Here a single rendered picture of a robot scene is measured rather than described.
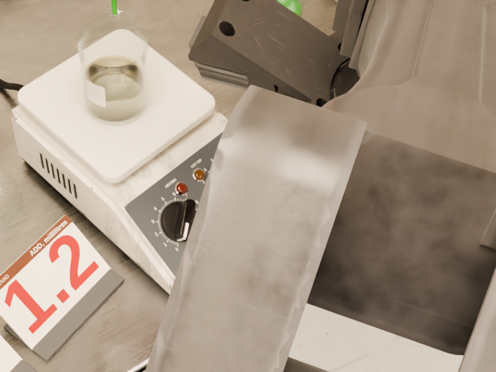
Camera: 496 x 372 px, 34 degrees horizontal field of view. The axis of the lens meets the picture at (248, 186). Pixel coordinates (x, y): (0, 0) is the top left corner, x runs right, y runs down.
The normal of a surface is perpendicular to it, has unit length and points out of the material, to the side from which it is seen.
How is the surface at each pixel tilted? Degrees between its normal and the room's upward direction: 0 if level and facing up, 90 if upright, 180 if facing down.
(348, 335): 0
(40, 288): 40
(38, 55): 0
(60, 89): 0
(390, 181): 67
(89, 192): 90
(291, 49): 30
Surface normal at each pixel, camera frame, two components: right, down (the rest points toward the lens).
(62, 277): 0.59, -0.11
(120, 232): -0.68, 0.56
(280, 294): -0.14, 0.06
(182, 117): 0.10, -0.58
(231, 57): -0.36, 0.86
